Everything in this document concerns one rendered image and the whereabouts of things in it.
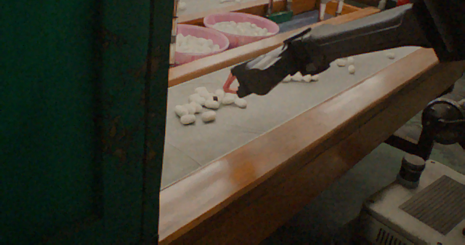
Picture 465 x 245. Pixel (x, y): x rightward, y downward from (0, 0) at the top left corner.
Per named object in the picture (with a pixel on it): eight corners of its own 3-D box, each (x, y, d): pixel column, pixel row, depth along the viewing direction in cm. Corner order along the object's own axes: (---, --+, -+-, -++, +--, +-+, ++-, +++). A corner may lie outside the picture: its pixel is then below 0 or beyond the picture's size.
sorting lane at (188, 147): (443, 38, 209) (445, 33, 208) (86, 241, 78) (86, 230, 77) (378, 19, 224) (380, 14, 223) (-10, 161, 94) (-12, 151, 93)
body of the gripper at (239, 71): (227, 69, 103) (251, 56, 97) (256, 58, 110) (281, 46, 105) (240, 98, 103) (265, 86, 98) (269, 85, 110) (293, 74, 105)
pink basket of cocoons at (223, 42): (236, 62, 167) (239, 35, 163) (208, 90, 145) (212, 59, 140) (163, 45, 174) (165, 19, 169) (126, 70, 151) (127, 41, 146)
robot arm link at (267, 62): (334, 63, 95) (312, 24, 94) (308, 89, 87) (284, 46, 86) (288, 82, 103) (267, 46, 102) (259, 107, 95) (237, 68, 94)
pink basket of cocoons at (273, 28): (289, 52, 182) (293, 27, 178) (245, 69, 163) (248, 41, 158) (232, 32, 196) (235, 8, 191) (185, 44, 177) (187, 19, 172)
